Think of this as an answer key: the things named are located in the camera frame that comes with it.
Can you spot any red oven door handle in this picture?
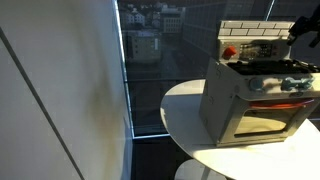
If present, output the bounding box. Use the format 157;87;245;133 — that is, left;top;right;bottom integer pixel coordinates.
249;98;316;111

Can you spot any window frame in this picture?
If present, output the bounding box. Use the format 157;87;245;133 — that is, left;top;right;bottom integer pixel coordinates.
113;0;171;140

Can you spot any orange round stove button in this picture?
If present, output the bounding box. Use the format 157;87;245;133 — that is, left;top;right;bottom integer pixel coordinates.
222;45;238;60

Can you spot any plain round blue knob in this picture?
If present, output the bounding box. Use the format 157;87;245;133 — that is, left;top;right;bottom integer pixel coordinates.
248;77;265;93

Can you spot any grey toy stove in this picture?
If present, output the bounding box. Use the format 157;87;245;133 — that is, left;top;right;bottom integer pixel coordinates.
199;20;320;148

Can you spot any blue lever stove knob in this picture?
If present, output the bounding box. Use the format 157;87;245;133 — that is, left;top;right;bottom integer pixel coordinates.
280;76;298;91
297;76;315;91

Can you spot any white table pedestal base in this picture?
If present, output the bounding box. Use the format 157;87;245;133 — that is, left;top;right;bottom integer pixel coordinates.
174;158;228;180

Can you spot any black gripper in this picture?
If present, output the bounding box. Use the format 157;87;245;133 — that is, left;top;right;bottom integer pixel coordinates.
287;4;320;48

